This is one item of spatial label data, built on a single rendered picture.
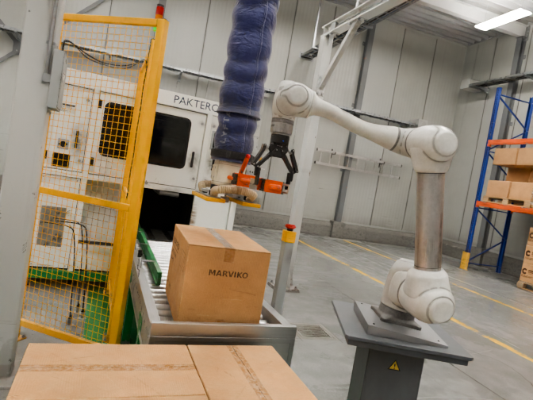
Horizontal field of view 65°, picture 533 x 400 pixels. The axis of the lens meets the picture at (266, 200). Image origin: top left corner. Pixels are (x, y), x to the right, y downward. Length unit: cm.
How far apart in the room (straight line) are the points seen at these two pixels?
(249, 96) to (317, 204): 969
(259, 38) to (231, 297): 128
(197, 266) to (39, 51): 138
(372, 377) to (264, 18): 175
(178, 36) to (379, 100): 571
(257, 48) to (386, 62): 1081
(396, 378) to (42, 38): 235
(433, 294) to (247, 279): 84
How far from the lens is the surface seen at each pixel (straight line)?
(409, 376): 201
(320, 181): 1174
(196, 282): 200
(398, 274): 191
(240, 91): 219
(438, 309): 172
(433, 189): 170
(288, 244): 263
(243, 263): 203
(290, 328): 214
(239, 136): 217
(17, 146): 254
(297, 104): 150
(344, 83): 1219
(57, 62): 250
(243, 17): 229
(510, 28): 1295
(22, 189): 254
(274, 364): 188
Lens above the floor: 130
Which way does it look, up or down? 3 degrees down
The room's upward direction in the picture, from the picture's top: 10 degrees clockwise
